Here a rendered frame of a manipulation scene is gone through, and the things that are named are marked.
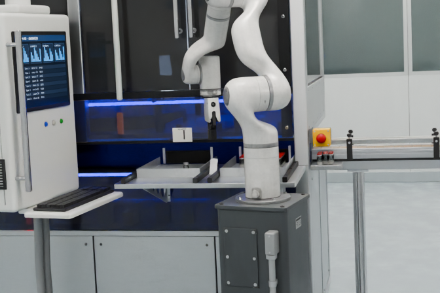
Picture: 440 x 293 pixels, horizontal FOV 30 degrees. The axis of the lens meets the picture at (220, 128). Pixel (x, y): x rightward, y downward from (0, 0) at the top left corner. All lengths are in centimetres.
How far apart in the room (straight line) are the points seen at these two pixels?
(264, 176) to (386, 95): 529
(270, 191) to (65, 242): 127
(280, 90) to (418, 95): 529
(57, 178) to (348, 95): 495
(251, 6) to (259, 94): 34
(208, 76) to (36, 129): 70
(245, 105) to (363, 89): 532
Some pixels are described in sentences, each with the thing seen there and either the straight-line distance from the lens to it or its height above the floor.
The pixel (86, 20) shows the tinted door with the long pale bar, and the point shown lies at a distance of 362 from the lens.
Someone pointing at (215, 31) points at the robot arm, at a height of 145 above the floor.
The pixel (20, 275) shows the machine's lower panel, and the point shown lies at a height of 39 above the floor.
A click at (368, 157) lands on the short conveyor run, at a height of 90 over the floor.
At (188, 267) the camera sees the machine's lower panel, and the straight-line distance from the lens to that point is 362.
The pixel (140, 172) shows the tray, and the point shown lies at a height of 90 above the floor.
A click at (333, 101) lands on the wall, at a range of 801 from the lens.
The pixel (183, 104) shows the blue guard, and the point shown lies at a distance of 349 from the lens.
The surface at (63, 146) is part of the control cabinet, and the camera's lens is 348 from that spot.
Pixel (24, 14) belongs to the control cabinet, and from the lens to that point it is 328.
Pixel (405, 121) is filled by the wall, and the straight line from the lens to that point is 802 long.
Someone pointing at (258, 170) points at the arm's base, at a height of 97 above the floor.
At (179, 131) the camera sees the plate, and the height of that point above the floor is 103.
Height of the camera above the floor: 140
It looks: 6 degrees down
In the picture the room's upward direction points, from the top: 3 degrees counter-clockwise
